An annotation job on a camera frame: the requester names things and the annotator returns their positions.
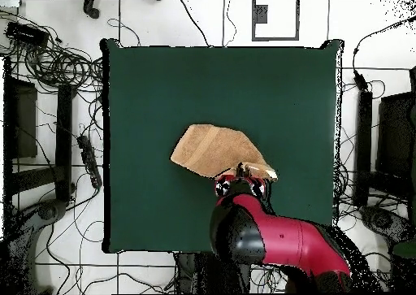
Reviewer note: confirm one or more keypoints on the orange terry towel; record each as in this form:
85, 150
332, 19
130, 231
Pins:
211, 148

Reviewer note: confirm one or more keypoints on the dark green tablecloth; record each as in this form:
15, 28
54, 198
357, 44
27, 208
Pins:
146, 96

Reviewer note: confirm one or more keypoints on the black power strip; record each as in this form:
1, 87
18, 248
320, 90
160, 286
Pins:
89, 160

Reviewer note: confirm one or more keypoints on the grey tripod base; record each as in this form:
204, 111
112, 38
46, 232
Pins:
48, 210
380, 220

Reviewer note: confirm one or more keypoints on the green round object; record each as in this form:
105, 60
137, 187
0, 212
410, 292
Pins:
406, 249

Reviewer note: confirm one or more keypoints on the black rectangular box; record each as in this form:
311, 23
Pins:
26, 33

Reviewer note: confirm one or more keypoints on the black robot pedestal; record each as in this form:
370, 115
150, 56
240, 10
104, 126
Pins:
221, 275

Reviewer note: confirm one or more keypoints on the black metal frame stand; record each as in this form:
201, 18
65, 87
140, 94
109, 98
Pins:
63, 139
363, 145

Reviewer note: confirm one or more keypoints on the grey square frame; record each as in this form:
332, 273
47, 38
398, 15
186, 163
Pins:
261, 13

